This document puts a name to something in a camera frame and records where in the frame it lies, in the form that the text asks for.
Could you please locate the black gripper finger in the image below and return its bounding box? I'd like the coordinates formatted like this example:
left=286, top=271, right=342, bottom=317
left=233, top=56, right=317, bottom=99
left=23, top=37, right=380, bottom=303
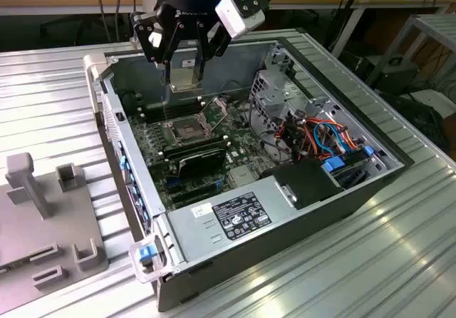
left=194, top=18, right=233, bottom=81
left=129, top=3, right=184, bottom=84

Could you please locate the silver CPU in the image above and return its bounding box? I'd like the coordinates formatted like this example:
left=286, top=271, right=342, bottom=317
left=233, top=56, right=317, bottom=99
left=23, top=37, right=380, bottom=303
left=169, top=58, right=201, bottom=94

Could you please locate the metal socket cover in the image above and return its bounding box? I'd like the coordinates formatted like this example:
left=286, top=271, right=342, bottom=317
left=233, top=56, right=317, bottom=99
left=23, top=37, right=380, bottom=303
left=199, top=96, right=229, bottom=130

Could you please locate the black RAM slot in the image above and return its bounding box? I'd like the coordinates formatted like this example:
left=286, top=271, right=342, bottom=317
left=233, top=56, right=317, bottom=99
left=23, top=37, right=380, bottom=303
left=141, top=106, right=201, bottom=121
left=140, top=101, right=200, bottom=117
left=139, top=97, right=200, bottom=113

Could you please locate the CPU socket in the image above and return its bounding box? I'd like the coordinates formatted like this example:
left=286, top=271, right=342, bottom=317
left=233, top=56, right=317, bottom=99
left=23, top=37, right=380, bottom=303
left=164, top=116, right=212, bottom=147

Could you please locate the black expansion slot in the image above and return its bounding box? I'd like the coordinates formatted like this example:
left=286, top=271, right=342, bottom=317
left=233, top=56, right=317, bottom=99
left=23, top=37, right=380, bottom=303
left=172, top=189, right=222, bottom=205
left=167, top=180, right=220, bottom=196

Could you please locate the metal drive cage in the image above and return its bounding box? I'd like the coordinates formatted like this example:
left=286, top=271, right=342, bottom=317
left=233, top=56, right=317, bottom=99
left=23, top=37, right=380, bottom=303
left=249, top=70, right=308, bottom=162

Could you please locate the green motherboard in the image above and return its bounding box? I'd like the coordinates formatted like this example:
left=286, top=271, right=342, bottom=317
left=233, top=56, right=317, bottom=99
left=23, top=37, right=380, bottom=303
left=123, top=91, right=266, bottom=212

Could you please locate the black graphics card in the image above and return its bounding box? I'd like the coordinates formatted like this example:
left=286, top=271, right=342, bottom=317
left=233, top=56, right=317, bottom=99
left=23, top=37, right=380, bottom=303
left=176, top=146, right=228, bottom=180

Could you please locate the silver chipset heatsink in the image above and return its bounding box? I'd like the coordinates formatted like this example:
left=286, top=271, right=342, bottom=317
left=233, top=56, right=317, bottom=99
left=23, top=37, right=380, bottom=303
left=227, top=165, right=258, bottom=188

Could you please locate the black plastic shroud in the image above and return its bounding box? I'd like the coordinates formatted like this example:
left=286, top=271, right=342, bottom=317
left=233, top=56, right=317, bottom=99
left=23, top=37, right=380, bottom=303
left=259, top=156, right=346, bottom=211

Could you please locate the hard disk in blue carrier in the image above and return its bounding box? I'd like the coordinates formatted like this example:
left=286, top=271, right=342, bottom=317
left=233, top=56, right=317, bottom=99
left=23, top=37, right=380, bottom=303
left=320, top=145, right=375, bottom=190

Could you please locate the grey power supply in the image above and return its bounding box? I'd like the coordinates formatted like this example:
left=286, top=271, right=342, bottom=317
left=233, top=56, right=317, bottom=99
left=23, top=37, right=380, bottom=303
left=164, top=174, right=299, bottom=265

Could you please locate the grey PC case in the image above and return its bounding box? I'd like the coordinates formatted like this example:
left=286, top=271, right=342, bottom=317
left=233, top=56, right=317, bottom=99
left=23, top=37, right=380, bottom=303
left=83, top=36, right=416, bottom=314

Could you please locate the blue case latch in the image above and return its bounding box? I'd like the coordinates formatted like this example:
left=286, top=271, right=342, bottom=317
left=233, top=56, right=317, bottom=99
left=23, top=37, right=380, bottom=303
left=137, top=245, right=158, bottom=265

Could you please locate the grey metal shelf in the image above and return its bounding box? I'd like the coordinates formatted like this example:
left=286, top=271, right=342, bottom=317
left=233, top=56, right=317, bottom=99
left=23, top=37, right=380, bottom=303
left=366, top=13, right=456, bottom=94

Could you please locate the grey parts rack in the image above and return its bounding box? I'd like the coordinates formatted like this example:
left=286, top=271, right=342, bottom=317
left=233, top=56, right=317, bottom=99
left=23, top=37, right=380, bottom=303
left=0, top=152, right=110, bottom=315

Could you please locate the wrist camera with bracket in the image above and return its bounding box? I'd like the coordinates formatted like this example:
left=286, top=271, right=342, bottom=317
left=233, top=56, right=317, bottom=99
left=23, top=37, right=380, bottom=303
left=214, top=0, right=267, bottom=40

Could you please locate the orange red wire bundle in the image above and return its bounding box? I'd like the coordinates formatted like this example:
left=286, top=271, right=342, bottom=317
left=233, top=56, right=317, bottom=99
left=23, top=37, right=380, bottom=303
left=305, top=116, right=361, bottom=148

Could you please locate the black power cable bundle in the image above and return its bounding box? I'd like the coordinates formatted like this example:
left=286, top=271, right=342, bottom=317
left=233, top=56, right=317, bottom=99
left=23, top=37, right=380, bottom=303
left=249, top=96, right=308, bottom=163

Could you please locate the blue wire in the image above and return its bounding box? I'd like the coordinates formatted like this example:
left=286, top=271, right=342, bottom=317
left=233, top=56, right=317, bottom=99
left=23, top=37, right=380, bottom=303
left=312, top=119, right=349, bottom=159

